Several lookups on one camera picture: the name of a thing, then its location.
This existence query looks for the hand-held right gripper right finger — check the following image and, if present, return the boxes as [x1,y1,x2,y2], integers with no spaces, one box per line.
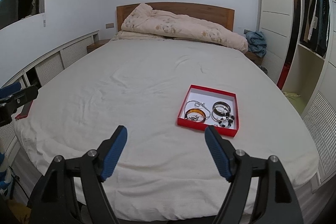
[204,126,305,224]

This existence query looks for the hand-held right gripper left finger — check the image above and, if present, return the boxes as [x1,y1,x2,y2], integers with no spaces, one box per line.
[28,125,128,224]

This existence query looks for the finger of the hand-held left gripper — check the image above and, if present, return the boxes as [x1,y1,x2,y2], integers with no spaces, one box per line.
[0,82,21,98]
[0,86,39,126]

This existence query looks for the black bead bracelet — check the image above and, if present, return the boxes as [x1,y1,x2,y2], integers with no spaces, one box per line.
[217,115,235,128]

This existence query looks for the silver twisted bangle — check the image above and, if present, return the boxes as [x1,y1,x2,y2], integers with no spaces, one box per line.
[211,107,229,123]

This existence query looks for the amber bangle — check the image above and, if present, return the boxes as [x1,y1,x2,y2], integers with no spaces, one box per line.
[184,108,208,123]

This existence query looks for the dark brown bangle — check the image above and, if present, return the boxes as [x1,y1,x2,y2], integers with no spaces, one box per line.
[212,101,231,114]

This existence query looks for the silver chain necklace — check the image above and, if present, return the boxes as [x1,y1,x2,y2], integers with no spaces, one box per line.
[187,100,212,119]

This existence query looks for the red jewelry box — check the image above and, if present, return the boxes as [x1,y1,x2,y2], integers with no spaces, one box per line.
[176,84,240,138]

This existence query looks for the person's left forearm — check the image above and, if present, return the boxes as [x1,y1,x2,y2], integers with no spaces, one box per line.
[0,132,9,190]

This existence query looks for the bed with white sheet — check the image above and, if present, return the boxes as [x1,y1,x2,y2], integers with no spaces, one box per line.
[13,39,319,222]

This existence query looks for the wooden nightstand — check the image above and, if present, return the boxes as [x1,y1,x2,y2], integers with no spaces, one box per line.
[87,39,111,54]
[244,51,265,65]

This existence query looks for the pale green cloth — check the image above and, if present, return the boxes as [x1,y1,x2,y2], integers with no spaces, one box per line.
[283,91,302,102]

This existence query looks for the red bag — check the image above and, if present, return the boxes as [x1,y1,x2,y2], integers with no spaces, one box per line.
[277,63,290,89]

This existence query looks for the white louvered panel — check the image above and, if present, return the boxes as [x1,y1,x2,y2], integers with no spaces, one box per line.
[302,91,336,184]

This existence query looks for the blue cloth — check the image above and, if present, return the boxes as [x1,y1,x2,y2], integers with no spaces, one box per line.
[245,30,267,59]

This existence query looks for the cream pillow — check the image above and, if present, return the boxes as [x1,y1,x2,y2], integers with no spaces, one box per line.
[112,30,171,41]

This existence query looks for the open closet shelf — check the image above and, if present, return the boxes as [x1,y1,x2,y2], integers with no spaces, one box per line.
[282,0,336,117]

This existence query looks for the floral beige quilt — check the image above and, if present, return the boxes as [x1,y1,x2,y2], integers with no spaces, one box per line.
[119,3,248,52]

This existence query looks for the wooden headboard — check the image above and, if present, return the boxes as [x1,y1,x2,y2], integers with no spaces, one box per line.
[116,2,235,31]

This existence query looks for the white wardrobe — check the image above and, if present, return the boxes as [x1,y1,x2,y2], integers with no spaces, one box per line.
[256,0,294,85]

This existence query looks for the hanging clothes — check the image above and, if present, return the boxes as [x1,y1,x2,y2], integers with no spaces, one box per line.
[299,0,330,52]

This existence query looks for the thin black cable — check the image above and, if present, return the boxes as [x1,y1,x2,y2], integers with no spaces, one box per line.
[10,169,30,199]

